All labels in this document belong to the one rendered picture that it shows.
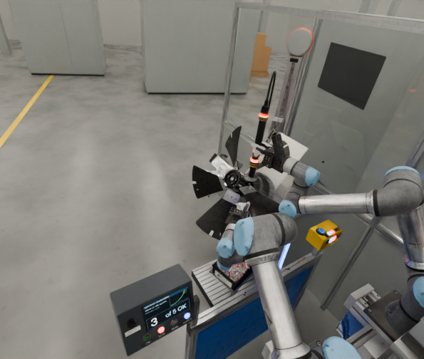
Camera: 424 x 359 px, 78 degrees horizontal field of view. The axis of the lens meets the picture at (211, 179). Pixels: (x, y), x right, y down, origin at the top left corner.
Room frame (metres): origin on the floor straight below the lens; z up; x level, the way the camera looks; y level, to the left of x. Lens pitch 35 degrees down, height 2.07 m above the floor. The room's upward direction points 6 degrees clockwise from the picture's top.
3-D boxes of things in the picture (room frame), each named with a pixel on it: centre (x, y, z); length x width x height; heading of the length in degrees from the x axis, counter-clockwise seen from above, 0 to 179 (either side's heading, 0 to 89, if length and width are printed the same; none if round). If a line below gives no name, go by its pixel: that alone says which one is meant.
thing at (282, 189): (1.69, -0.58, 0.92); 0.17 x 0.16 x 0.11; 125
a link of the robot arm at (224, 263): (0.81, -0.12, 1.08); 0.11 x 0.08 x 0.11; 112
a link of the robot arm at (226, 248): (0.80, -0.10, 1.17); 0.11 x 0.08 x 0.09; 162
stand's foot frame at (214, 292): (1.43, -0.30, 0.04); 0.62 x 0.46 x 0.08; 125
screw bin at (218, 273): (0.94, -0.18, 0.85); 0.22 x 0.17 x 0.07; 141
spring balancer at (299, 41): (1.88, -0.46, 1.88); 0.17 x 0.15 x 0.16; 35
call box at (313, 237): (1.07, -0.66, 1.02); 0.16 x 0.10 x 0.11; 125
